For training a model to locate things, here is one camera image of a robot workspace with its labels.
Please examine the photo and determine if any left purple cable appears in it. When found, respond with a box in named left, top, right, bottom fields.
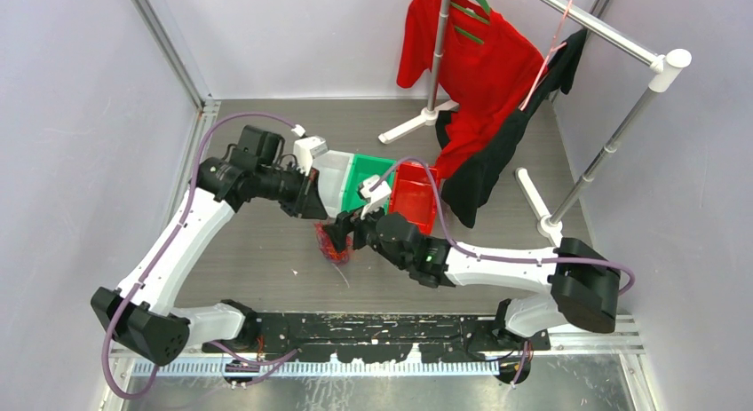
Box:
left=100, top=112, right=307, bottom=401

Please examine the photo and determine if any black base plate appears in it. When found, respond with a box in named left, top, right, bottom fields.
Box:
left=202, top=312, right=551, bottom=383

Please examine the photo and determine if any pink hanger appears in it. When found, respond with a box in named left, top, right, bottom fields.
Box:
left=518, top=0, right=573, bottom=111

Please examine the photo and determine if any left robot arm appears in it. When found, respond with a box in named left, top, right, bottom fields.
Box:
left=91, top=125, right=329, bottom=367

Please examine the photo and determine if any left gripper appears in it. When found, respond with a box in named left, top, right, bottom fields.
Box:
left=257, top=161, right=328, bottom=219

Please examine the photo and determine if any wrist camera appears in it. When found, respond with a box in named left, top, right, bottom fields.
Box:
left=293, top=136, right=329, bottom=175
left=358, top=175, right=392, bottom=219

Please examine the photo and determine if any green plastic bin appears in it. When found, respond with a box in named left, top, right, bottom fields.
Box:
left=341, top=154, right=397, bottom=216

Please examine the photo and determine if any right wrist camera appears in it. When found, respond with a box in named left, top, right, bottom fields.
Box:
left=358, top=175, right=392, bottom=219

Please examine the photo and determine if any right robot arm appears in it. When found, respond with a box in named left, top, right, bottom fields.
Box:
left=322, top=210, right=621, bottom=350

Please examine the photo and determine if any red plastic bin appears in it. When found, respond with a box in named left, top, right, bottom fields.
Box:
left=388, top=162, right=437, bottom=234

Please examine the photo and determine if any white garment rack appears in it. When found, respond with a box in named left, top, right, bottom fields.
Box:
left=377, top=0, right=693, bottom=249

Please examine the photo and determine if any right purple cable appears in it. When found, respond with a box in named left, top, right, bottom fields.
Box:
left=369, top=156, right=637, bottom=296

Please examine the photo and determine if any cable bundle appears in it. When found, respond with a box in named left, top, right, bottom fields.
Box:
left=313, top=221, right=354, bottom=266

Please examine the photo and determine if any purple cable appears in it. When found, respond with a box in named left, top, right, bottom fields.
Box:
left=369, top=156, right=637, bottom=296
left=100, top=112, right=307, bottom=401

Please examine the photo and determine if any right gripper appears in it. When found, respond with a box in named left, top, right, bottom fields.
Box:
left=323, top=197, right=409, bottom=270

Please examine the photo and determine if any white plastic bin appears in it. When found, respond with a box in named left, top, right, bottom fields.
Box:
left=313, top=150, right=354, bottom=218

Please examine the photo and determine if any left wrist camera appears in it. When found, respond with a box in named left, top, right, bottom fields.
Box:
left=293, top=136, right=329, bottom=175

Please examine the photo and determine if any green hanger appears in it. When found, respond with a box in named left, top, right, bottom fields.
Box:
left=450, top=0, right=491, bottom=25

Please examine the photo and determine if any red shirt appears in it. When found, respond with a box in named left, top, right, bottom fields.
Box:
left=396, top=0, right=543, bottom=178

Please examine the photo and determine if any black shirt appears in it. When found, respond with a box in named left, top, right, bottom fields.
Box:
left=434, top=28, right=588, bottom=228

